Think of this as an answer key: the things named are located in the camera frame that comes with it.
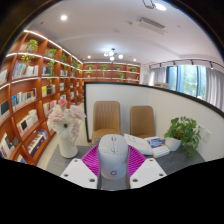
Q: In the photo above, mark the thick white book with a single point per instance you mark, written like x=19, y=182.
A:
x=138, y=143

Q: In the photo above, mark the black track light rail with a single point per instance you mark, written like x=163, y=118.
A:
x=186, y=62

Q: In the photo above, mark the light grey computer mouse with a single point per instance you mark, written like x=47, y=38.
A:
x=112, y=160

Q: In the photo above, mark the grey curtain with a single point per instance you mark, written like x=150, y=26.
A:
x=215, y=88
x=157, y=76

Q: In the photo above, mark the multi-bulb ceiling light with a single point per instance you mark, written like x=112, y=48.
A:
x=112, y=55

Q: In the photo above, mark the pink and white flower bouquet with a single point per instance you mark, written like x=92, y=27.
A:
x=65, y=120

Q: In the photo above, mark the blue-cover book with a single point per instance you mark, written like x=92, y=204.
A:
x=155, y=142

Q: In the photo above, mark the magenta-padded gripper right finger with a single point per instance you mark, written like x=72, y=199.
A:
x=148, y=173

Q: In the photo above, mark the green leafy pothos plant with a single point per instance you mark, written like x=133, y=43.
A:
x=183, y=130

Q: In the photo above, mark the curved orange wooden bookshelf unit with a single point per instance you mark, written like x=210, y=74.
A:
x=30, y=100

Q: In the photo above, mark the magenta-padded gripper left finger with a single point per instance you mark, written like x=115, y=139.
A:
x=76, y=173

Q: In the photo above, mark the white ceramic vase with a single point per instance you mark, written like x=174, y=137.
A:
x=67, y=148

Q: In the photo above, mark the white wall socket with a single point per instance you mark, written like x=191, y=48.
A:
x=200, y=130
x=206, y=136

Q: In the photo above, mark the white book with plain cover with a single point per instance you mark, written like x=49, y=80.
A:
x=161, y=151

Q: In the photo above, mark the white plant pot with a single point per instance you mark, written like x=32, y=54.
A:
x=172, y=144

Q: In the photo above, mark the ceiling air vent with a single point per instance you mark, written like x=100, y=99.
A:
x=151, y=24

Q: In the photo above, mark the orange wall shelf unit with plants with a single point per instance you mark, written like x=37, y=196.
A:
x=111, y=71

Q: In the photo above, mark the tan upholstered chair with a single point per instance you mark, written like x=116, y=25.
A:
x=106, y=118
x=142, y=121

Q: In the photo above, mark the large window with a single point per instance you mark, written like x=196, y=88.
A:
x=186, y=81

